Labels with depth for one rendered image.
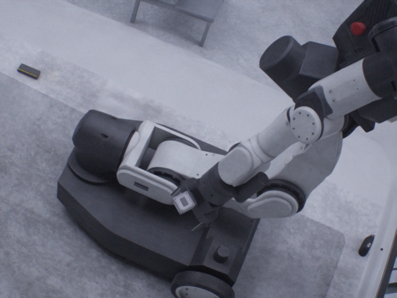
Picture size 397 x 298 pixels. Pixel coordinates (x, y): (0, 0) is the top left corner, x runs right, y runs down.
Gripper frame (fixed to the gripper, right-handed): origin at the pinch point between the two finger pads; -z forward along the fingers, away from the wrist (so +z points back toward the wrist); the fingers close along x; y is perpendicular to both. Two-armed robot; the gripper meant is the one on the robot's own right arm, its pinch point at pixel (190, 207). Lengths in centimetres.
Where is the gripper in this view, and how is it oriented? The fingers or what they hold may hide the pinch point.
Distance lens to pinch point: 184.6
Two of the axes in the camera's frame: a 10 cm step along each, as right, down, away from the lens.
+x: 4.9, 8.4, -2.1
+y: 6.7, -2.2, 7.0
